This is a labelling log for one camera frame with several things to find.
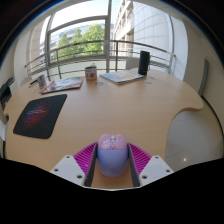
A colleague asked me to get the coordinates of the black mouse pad red-blue print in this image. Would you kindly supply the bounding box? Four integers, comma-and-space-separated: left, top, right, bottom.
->
12, 93, 68, 140

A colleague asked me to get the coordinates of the grey metal balcony railing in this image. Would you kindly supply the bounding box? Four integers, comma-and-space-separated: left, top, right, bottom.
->
24, 39, 176, 79

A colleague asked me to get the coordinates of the pink and lilac computer mouse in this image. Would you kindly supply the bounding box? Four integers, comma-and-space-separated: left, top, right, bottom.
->
96, 133, 129, 178

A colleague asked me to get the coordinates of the black cylindrical speaker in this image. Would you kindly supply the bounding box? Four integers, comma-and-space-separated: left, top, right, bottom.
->
137, 50, 151, 76

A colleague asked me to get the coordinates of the small black stapler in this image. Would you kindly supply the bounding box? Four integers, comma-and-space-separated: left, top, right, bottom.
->
28, 78, 39, 88

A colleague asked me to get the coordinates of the white cup with red print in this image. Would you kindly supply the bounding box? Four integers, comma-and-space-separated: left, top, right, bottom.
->
84, 65, 98, 82

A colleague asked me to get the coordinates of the white chair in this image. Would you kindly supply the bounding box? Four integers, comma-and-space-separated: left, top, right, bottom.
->
19, 75, 34, 88
125, 57, 141, 71

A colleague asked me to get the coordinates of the white cup with blue print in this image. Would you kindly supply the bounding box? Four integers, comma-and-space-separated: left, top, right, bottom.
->
36, 74, 47, 90

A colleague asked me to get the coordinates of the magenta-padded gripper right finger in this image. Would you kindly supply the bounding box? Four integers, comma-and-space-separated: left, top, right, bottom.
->
127, 143, 175, 188

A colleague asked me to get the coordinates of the red-edged magazine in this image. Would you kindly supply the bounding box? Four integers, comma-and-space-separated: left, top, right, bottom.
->
41, 76, 85, 95

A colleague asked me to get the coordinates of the black and white printer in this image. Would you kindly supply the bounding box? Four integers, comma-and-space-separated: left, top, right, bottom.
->
0, 77, 16, 124

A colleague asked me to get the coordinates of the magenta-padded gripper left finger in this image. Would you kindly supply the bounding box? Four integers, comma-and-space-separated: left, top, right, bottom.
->
49, 142, 99, 188

